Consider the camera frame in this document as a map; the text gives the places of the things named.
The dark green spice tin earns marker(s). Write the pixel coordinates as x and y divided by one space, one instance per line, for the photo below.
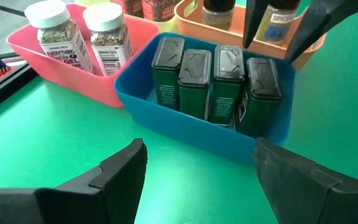
168 71
261 93
194 81
227 81

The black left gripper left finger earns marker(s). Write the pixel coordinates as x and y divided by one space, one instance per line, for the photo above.
73 202

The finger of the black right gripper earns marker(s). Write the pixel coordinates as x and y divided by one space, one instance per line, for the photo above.
319 25
255 18

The black-lid pepper jar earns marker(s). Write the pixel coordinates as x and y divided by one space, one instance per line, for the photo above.
217 14

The orange plastic bin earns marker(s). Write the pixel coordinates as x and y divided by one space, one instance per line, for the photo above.
228 37

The black-lid jar with blue sticker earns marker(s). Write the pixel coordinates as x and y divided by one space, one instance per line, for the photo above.
275 28

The green table mat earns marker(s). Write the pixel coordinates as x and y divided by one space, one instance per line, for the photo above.
57 130

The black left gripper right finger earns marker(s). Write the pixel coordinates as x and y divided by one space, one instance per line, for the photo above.
306 196

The white-lid seasoning jar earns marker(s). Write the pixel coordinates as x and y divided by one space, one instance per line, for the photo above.
109 40
57 34

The blue plastic bin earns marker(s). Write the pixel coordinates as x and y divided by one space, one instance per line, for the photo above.
182 130

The pink plastic bin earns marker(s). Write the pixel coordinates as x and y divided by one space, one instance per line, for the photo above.
73 81

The yellow-green plastic bin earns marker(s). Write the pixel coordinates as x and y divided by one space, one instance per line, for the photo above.
169 26

